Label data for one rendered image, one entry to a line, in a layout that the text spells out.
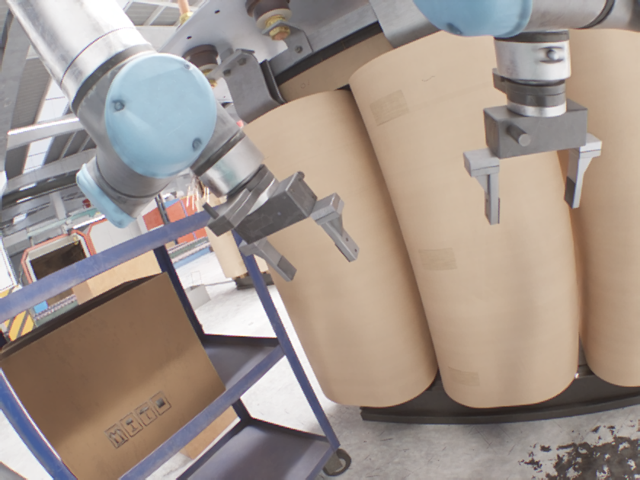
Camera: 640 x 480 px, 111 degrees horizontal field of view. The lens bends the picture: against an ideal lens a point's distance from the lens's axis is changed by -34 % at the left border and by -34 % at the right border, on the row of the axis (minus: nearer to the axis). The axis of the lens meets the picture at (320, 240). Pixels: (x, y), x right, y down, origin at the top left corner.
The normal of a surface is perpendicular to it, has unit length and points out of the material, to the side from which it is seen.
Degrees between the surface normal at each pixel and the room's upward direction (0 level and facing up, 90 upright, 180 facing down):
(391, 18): 90
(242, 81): 90
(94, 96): 107
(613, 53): 90
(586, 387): 90
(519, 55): 99
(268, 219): 114
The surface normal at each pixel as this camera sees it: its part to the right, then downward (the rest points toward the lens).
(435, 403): -0.48, 0.33
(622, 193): -0.83, 0.38
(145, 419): 0.78, -0.18
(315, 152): 0.00, 0.18
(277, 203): -0.26, 0.66
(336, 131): 0.36, 0.04
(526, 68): -0.62, 0.61
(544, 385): -0.27, 0.27
